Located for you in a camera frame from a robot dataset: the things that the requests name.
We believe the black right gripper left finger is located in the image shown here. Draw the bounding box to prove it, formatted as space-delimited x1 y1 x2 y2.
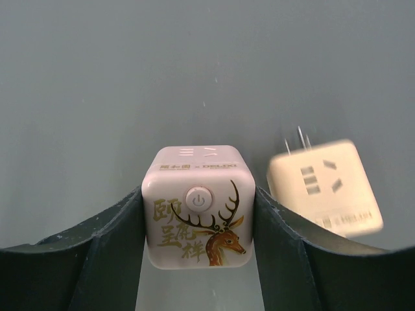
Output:
1 189 145 310

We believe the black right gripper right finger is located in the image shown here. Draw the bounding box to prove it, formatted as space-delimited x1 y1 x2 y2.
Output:
254 188 414 310

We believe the orange cube plug adapter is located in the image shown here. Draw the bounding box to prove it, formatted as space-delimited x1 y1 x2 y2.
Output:
267 132 384 237

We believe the light pink deer cube plug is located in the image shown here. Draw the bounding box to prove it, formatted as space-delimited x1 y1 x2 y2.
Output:
141 145 255 270

